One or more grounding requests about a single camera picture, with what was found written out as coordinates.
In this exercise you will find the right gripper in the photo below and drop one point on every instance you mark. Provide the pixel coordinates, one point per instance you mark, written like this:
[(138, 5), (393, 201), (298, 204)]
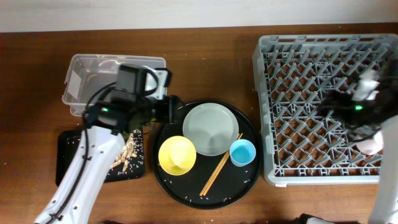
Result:
[(342, 98)]

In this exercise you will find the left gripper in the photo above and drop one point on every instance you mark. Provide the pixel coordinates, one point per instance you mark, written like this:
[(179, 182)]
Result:
[(168, 111)]

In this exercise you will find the yellow bowl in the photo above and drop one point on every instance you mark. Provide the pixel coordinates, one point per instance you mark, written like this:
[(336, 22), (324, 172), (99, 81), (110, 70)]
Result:
[(177, 155)]

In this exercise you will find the blue cup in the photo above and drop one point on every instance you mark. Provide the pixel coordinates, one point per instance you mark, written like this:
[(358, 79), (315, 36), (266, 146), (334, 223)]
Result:
[(242, 152)]

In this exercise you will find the food scraps and rice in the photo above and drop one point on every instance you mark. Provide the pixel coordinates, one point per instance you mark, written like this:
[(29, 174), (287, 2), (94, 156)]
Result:
[(132, 153)]

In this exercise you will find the grey plate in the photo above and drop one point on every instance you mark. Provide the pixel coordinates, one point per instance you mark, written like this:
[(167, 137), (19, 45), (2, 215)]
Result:
[(211, 127)]

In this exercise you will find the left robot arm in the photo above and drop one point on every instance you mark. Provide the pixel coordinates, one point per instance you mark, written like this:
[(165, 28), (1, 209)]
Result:
[(134, 100)]

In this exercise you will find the black rectangular tray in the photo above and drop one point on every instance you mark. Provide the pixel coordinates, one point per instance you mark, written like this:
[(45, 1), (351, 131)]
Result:
[(67, 145)]

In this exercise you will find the pink cup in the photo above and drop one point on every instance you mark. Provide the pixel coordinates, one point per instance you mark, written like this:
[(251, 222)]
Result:
[(371, 146)]

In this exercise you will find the grey dishwasher rack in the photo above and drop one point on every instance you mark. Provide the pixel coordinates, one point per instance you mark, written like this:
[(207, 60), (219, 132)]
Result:
[(292, 75)]

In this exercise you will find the wooden chopstick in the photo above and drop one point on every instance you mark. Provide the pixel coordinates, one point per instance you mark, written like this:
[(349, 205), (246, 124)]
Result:
[(229, 183), (214, 174)]

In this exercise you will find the clear plastic waste bin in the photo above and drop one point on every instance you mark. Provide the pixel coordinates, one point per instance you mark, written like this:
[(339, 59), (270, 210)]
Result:
[(87, 73)]

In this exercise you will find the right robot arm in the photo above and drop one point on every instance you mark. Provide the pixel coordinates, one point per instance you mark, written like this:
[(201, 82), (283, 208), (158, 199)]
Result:
[(385, 207)]

